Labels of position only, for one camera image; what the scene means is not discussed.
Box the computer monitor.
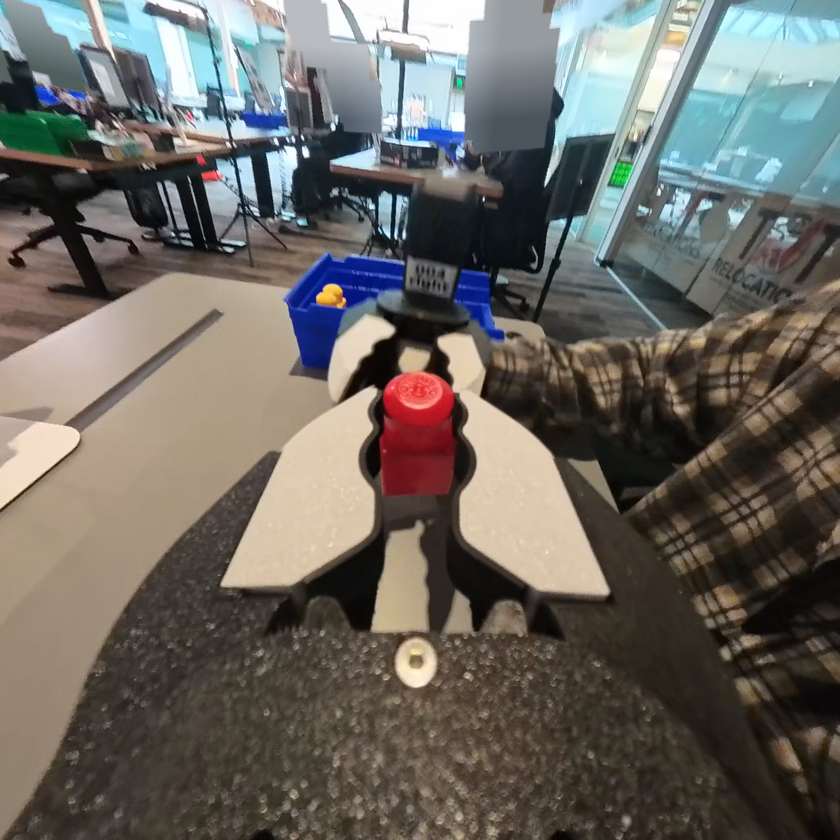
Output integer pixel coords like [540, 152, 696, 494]
[77, 45, 165, 116]

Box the red one-stud toy block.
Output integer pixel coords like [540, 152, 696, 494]
[379, 373, 458, 496]

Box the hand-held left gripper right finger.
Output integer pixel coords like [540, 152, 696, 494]
[453, 392, 613, 605]

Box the black board on stand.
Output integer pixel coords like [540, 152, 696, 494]
[532, 133, 616, 322]

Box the black equipment box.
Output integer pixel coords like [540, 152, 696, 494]
[381, 138, 441, 168]

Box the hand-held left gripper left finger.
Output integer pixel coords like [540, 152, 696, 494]
[220, 387, 385, 608]

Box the green box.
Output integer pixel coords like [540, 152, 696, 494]
[0, 110, 89, 155]

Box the person's plaid shirt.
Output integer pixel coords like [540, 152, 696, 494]
[623, 367, 840, 828]

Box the wooden office desk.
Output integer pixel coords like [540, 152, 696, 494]
[0, 146, 227, 299]
[121, 121, 309, 221]
[328, 147, 505, 260]

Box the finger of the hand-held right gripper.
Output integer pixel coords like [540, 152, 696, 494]
[328, 315, 398, 403]
[436, 331, 488, 398]

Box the black tripod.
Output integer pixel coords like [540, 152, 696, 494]
[200, 0, 290, 266]

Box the black office chair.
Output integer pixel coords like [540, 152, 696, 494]
[7, 172, 142, 266]

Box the white tablet stand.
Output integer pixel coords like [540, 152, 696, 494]
[0, 415, 81, 513]

